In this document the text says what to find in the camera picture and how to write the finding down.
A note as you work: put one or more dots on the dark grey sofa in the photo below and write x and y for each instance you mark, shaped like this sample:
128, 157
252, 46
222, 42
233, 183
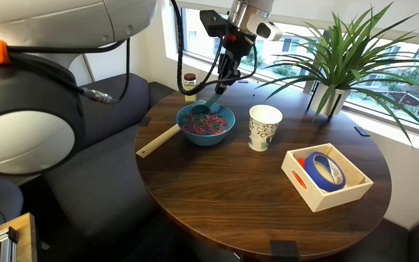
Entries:
94, 208

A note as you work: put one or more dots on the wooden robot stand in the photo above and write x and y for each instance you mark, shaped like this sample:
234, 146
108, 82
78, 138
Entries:
26, 237

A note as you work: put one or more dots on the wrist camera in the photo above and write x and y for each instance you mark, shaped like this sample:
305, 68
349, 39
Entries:
268, 31

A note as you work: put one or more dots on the patterned paper cup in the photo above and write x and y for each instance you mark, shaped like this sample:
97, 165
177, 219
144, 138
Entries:
263, 122

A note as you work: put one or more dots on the blue tape roll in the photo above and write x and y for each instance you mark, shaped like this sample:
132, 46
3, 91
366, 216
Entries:
324, 173

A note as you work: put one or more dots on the black table clip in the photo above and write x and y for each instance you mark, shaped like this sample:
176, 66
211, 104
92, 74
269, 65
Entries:
284, 250
361, 132

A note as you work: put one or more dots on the blue measuring spoon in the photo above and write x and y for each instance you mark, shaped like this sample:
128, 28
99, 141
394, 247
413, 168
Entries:
205, 109

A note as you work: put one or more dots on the spice jar brown lid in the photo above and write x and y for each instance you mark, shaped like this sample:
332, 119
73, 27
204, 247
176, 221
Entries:
189, 82

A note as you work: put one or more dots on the white wooden box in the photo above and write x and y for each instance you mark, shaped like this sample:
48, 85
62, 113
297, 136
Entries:
317, 200

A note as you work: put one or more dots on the green potted plant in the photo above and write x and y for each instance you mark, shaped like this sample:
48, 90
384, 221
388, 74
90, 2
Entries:
348, 55

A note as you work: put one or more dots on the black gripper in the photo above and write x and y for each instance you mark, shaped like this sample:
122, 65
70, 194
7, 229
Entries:
236, 46

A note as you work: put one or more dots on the blue bowl with cereal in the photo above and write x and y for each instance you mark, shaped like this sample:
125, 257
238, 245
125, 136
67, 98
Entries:
208, 129

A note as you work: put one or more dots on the black table clip front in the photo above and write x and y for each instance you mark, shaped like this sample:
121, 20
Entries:
284, 250

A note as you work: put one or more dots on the round wooden table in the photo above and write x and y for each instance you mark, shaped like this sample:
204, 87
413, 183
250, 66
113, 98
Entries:
231, 197

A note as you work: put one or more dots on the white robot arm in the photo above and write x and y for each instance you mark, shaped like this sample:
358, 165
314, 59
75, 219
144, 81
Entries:
41, 106

